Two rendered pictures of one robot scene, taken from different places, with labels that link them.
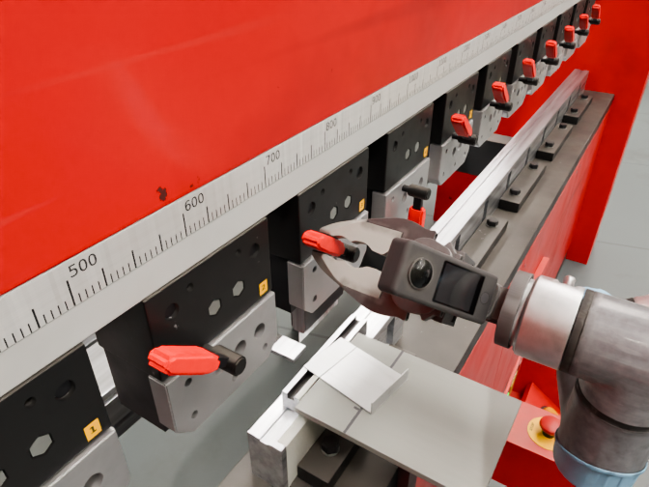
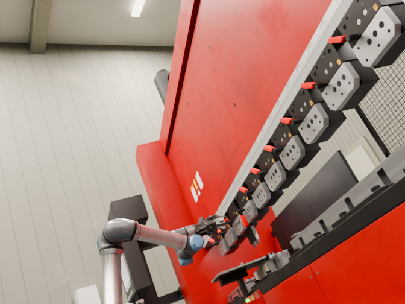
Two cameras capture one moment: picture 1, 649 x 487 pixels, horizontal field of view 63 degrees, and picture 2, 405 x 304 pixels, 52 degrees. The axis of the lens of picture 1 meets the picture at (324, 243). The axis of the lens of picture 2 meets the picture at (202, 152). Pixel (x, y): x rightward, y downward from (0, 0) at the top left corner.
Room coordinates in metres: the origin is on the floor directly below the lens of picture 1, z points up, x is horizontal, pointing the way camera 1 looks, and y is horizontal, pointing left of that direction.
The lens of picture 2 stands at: (1.86, -1.81, 0.71)
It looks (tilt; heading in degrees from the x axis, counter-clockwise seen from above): 24 degrees up; 127
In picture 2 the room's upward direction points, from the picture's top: 23 degrees counter-clockwise
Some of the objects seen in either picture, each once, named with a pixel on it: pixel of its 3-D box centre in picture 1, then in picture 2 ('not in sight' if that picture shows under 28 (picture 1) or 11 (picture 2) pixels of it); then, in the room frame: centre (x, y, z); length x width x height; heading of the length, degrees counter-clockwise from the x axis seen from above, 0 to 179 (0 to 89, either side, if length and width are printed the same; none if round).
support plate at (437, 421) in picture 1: (409, 406); (238, 269); (0.50, -0.12, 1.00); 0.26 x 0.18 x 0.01; 58
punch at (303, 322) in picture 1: (319, 296); (252, 236); (0.58, 0.01, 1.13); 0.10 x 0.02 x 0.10; 148
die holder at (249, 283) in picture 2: not in sight; (241, 294); (0.12, 0.30, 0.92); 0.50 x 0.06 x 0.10; 148
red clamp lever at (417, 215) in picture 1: (412, 214); (244, 217); (0.68, -0.13, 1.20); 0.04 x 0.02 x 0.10; 58
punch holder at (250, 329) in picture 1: (191, 313); (232, 228); (0.39, 0.13, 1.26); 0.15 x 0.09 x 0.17; 148
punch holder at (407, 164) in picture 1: (383, 165); (251, 202); (0.73, -0.09, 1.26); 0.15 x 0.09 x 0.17; 148
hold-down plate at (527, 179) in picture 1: (523, 185); (362, 210); (1.40, -0.58, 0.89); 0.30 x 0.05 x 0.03; 148
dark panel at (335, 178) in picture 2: not in sight; (314, 224); (0.66, 0.56, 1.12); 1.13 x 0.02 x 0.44; 148
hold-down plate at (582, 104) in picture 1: (578, 108); not in sight; (2.08, -1.01, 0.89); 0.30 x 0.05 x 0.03; 148
